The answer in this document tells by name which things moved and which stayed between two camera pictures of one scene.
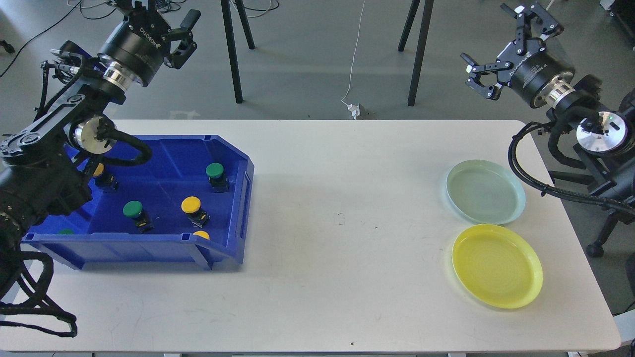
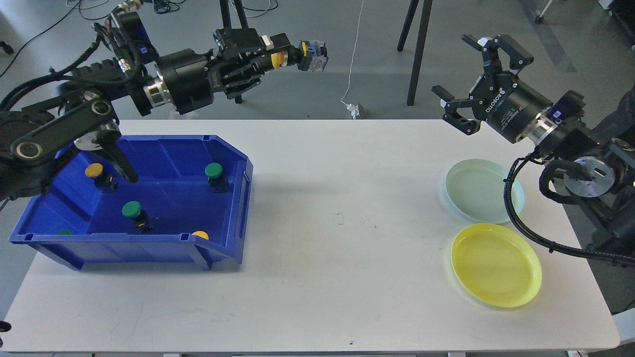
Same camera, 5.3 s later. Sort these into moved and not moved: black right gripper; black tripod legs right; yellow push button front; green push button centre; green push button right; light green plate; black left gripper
Moved: black left gripper; black right gripper
Not moved: green push button centre; light green plate; black tripod legs right; yellow push button front; green push button right
